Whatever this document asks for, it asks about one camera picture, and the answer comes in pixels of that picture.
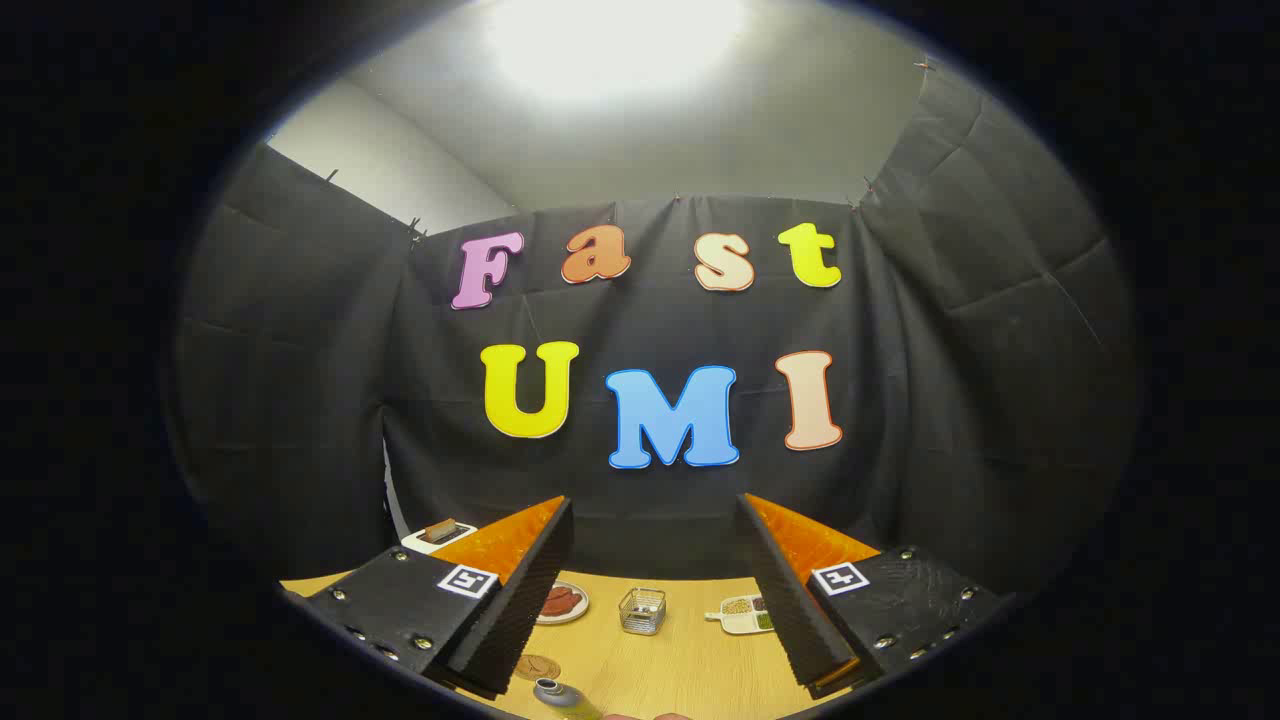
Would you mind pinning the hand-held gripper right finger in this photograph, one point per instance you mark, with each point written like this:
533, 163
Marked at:
790, 600

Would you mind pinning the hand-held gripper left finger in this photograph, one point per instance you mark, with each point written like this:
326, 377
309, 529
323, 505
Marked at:
530, 600

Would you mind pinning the round cork coaster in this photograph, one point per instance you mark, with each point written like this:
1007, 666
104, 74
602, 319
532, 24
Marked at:
537, 667

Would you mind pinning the silver green juice bottle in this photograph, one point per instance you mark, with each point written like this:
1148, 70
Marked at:
562, 697

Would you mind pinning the red meat slices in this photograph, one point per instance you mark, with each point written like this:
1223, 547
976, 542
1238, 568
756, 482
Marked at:
560, 601

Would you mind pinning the small white plate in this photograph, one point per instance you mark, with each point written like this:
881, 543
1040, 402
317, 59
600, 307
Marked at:
575, 615

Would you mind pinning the white divided dish with grains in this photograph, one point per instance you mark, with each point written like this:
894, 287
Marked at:
742, 615

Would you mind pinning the toast slice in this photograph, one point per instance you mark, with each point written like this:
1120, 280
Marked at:
440, 531

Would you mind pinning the white toaster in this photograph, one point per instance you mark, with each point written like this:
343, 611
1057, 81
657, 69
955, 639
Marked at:
425, 545

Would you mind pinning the wooden table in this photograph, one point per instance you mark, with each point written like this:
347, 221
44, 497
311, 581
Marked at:
690, 670

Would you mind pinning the black backdrop cloth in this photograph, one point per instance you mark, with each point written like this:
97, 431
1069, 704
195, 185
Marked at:
300, 400

